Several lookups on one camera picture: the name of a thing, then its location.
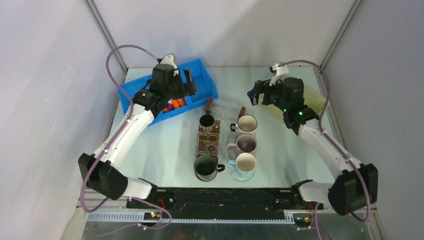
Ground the blue three-compartment bin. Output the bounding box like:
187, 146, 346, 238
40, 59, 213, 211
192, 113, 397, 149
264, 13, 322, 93
117, 58, 219, 125

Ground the brown wooden oval tray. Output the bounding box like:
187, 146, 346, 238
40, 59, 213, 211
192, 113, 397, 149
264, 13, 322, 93
194, 120, 221, 164

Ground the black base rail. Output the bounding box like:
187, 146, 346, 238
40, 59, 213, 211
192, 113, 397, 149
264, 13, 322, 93
146, 186, 309, 221

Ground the orange Beyou toothpaste tube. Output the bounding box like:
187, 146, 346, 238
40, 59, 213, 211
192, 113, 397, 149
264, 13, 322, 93
177, 98, 187, 107

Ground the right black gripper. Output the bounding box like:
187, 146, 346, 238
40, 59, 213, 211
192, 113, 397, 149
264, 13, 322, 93
247, 76, 289, 112

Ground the dark green mug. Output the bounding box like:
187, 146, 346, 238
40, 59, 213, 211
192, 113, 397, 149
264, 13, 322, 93
193, 155, 226, 182

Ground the cream mug with black rim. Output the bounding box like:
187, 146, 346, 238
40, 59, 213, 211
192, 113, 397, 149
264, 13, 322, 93
230, 115, 258, 136

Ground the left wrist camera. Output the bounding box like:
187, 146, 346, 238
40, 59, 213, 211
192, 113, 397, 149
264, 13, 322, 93
157, 53, 180, 76

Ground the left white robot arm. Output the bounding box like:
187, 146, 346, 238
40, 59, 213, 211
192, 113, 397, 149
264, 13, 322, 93
78, 63, 197, 208

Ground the clear textured oval tray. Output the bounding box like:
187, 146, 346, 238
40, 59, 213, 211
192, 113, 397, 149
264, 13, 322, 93
228, 167, 256, 182

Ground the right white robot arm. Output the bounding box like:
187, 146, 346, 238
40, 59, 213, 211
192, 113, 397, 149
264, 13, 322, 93
247, 77, 379, 216

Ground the clear holder with brown lid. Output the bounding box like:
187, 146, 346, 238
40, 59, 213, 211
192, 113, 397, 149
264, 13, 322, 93
204, 97, 246, 120

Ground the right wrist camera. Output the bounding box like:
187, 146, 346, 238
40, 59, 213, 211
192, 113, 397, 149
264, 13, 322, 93
269, 63, 289, 86

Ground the brown metallic cup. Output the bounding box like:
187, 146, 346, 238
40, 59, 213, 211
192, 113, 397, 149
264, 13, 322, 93
199, 114, 221, 134

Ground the clear textured two-hole holder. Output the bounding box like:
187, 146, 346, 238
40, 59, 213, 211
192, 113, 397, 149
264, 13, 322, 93
194, 132, 220, 162

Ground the cream perforated basket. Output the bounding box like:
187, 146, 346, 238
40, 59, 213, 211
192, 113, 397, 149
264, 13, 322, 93
258, 86, 326, 121

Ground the pink mug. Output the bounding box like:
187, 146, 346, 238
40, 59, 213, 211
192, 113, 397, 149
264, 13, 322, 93
227, 134, 258, 158

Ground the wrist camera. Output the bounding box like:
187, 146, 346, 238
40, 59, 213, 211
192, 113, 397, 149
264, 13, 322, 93
157, 53, 180, 76
269, 63, 289, 86

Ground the light blue mug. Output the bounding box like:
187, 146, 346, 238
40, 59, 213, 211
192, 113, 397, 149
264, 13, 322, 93
226, 153, 257, 176

